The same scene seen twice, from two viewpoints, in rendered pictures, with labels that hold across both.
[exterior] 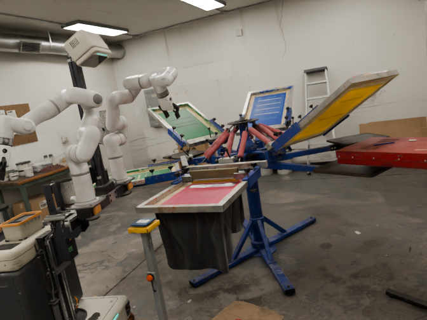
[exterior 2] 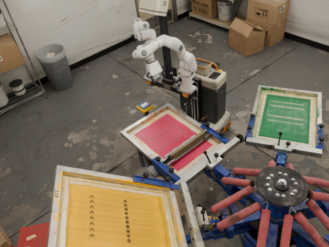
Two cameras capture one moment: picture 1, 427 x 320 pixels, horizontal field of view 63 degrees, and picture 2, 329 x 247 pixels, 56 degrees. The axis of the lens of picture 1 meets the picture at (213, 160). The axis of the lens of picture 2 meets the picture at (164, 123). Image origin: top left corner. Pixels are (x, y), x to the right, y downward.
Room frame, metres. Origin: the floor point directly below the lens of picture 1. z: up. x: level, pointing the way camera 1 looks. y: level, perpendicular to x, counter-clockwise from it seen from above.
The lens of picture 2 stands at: (3.29, -1.60, 2.90)
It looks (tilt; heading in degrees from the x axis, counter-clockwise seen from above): 42 degrees down; 121
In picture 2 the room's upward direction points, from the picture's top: 8 degrees counter-clockwise
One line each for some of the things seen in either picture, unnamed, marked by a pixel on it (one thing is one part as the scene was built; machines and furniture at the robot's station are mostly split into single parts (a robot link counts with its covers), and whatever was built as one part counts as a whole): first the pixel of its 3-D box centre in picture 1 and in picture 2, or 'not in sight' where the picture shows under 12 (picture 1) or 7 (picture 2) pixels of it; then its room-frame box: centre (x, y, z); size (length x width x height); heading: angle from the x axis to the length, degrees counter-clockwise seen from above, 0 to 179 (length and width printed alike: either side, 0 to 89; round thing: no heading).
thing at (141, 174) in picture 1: (151, 164); (286, 119); (3.19, 0.57, 1.05); 1.08 x 0.61 x 0.23; 96
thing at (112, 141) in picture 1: (114, 145); (186, 67); (2.26, 0.62, 1.37); 0.13 x 0.10 x 0.16; 158
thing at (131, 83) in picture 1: (131, 89); (169, 44); (2.21, 0.43, 1.70); 0.21 x 0.15 x 0.16; 68
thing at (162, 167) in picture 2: (251, 176); (165, 170); (2.43, -0.25, 0.98); 0.30 x 0.05 x 0.07; 156
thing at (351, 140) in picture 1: (314, 150); not in sight; (3.35, -1.00, 0.91); 1.34 x 0.40 x 0.08; 96
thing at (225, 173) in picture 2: not in sight; (219, 170); (2.83, -0.13, 1.02); 0.17 x 0.06 x 0.05; 156
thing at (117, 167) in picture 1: (115, 169); (187, 80); (2.26, 0.64, 1.21); 0.16 x 0.13 x 0.15; 80
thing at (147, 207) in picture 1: (203, 189); (172, 138); (2.32, 0.10, 0.97); 0.79 x 0.58 x 0.04; 156
